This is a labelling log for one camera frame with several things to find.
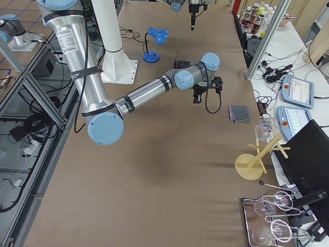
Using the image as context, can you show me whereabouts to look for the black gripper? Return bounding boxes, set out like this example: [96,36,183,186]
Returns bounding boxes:
[189,4,208,31]
[193,84,208,104]

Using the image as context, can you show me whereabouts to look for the grey laptop computer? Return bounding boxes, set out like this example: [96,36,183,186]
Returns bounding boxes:
[173,44,191,69]

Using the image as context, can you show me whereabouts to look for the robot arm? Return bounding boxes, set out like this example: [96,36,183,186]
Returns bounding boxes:
[166,0,208,31]
[38,1,220,145]

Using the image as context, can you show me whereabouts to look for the blue desk lamp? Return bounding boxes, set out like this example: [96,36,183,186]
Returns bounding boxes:
[142,27,169,64]

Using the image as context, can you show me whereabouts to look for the folded grey cloth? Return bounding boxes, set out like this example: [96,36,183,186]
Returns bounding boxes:
[228,105,251,122]

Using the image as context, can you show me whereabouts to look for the clear glass mug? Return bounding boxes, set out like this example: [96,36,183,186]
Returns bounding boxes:
[255,117,281,143]

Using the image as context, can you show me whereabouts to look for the wooden mug tree stand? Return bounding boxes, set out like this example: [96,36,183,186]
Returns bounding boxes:
[234,134,290,181]

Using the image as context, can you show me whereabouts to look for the near teach pendant tablet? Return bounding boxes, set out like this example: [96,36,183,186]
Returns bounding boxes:
[277,106,312,140]

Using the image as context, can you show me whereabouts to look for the teach pendant tablet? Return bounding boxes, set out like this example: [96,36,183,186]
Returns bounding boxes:
[277,106,312,140]
[281,76,315,109]

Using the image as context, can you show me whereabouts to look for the far teach pendant tablet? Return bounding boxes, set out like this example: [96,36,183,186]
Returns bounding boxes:
[281,76,315,109]

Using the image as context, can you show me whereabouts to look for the black monitor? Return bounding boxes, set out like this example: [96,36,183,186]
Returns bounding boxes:
[273,119,329,214]

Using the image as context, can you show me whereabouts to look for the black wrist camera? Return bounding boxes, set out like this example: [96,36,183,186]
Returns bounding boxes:
[208,76,223,95]

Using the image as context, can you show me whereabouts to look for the black lamp power cable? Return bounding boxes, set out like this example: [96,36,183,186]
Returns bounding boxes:
[119,27,144,42]

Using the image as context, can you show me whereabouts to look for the aluminium frame post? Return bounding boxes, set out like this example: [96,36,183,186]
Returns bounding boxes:
[246,0,291,81]

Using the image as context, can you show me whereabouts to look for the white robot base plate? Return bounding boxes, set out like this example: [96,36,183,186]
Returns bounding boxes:
[101,58,138,84]

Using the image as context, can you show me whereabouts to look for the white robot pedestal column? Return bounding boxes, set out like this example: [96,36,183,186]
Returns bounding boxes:
[92,0,123,60]

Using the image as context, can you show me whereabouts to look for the wire glass rack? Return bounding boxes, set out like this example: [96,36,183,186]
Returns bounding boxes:
[241,188,315,246]

